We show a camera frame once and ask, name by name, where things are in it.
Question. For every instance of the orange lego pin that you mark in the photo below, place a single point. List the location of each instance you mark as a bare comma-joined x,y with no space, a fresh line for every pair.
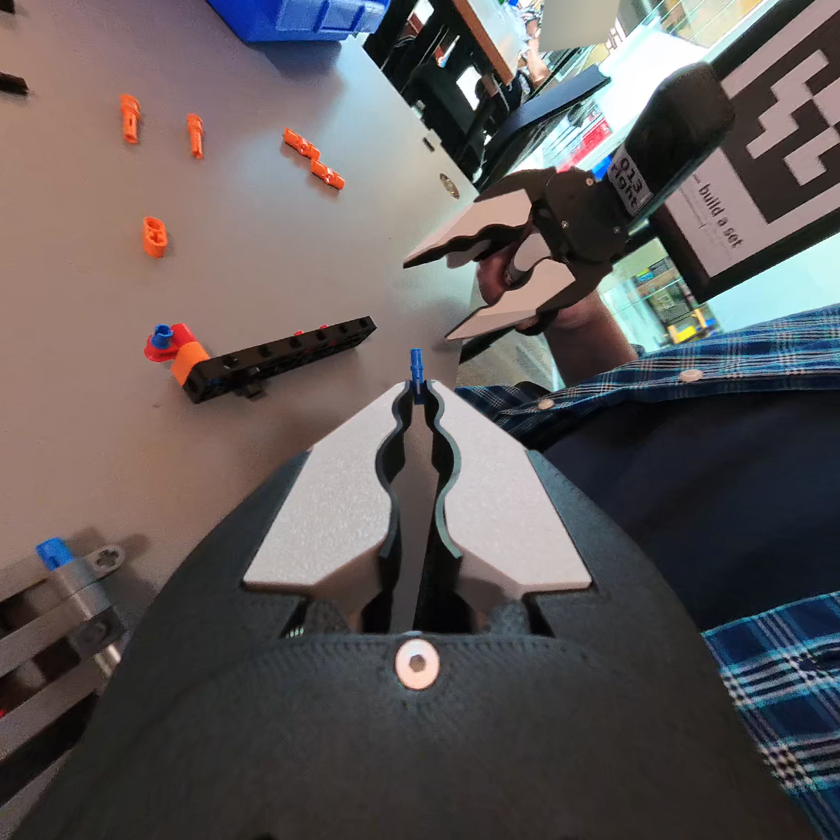
130,118
195,134

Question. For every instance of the lego car chassis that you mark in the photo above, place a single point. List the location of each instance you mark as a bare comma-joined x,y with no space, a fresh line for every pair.
59,610

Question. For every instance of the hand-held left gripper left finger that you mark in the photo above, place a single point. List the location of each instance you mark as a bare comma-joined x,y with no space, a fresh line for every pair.
321,518

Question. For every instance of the blue lego pin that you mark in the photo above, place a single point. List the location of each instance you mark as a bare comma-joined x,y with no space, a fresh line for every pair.
417,367

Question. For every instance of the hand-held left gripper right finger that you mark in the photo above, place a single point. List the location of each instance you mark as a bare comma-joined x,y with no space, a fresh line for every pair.
518,518

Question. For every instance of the printed marker sign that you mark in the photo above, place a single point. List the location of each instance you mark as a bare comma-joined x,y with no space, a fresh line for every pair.
754,197

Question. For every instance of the black lego frame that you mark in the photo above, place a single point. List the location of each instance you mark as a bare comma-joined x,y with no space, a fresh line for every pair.
282,358

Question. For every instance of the person's right hand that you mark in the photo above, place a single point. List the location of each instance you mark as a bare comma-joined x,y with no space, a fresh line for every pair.
492,279

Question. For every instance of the pile of black lego pieces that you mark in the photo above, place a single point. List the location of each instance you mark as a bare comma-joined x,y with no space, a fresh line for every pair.
12,84

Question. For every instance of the background desk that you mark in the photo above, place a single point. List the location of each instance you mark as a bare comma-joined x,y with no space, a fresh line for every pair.
485,33

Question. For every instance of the round table sticker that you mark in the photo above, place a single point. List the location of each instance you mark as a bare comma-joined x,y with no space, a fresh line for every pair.
449,185

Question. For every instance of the orange lego short beam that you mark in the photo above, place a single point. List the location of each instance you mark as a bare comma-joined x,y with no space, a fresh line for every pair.
154,236

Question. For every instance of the person's right forearm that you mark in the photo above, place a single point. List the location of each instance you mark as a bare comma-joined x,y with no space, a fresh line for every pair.
590,348

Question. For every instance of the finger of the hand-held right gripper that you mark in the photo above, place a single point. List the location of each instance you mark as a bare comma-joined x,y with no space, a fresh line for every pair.
485,216
525,295

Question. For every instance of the dark navy t-shirt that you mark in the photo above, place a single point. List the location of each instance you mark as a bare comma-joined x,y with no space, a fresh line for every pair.
709,512

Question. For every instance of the blue plastic bin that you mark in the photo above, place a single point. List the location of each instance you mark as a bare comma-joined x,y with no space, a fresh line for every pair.
295,16

